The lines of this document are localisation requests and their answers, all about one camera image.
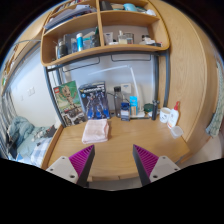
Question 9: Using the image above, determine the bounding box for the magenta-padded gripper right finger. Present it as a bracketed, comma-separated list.
[132, 144, 181, 187]

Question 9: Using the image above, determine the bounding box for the blue robot model kit box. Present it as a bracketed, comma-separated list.
[78, 81, 111, 121]

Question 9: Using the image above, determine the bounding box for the teal crumpled blanket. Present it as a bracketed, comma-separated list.
[7, 115, 46, 158]

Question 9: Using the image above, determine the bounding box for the grey-green hanging cloth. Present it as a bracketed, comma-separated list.
[205, 71, 224, 138]

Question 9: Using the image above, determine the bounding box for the pale pink towel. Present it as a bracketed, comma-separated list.
[81, 118, 110, 145]

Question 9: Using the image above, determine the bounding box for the wooden shelf unit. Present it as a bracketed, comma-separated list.
[40, 0, 171, 68]

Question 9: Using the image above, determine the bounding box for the grey metal desk frame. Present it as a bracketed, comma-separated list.
[43, 49, 171, 128]

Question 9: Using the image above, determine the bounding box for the dark translucent water bottle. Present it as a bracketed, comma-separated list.
[113, 85, 124, 118]

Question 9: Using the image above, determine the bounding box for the white wall switch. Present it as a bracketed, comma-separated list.
[27, 86, 36, 98]

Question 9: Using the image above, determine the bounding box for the white bottle with red cap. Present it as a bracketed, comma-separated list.
[167, 101, 181, 130]

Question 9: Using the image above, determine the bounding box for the bed with checked sheet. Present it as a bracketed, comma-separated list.
[0, 93, 63, 168]

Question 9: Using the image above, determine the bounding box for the black cylindrical device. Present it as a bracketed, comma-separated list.
[151, 99, 161, 121]

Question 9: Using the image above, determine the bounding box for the white round jar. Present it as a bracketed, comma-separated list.
[159, 107, 172, 124]

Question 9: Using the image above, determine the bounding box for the green tree figure toy box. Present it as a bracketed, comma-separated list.
[52, 80, 86, 128]

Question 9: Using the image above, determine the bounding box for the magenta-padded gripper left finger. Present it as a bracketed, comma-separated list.
[45, 144, 96, 188]

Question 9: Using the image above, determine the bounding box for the clear plastic container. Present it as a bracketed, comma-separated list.
[169, 125, 184, 139]

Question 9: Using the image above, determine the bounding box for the light blue box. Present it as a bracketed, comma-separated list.
[129, 95, 139, 117]

